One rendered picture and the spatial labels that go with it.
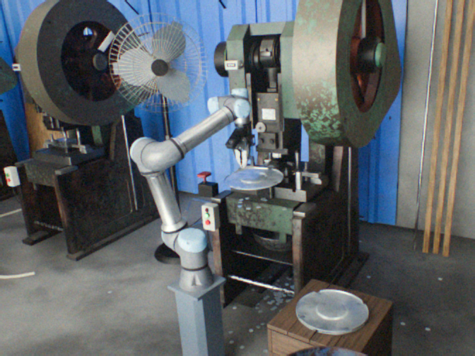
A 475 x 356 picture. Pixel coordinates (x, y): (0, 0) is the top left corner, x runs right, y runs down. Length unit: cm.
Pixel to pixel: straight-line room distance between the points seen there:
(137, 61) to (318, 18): 128
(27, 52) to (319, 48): 182
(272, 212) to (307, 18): 95
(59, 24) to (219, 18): 132
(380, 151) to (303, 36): 175
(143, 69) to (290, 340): 177
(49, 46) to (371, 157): 224
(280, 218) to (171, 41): 125
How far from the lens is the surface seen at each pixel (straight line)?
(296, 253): 226
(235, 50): 234
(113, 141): 361
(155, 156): 178
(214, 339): 215
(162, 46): 284
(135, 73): 288
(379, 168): 350
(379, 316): 202
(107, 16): 331
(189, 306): 203
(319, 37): 185
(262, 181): 221
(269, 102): 233
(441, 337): 256
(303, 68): 187
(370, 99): 242
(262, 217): 235
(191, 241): 192
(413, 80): 335
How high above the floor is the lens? 150
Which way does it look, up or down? 19 degrees down
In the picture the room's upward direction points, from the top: 4 degrees counter-clockwise
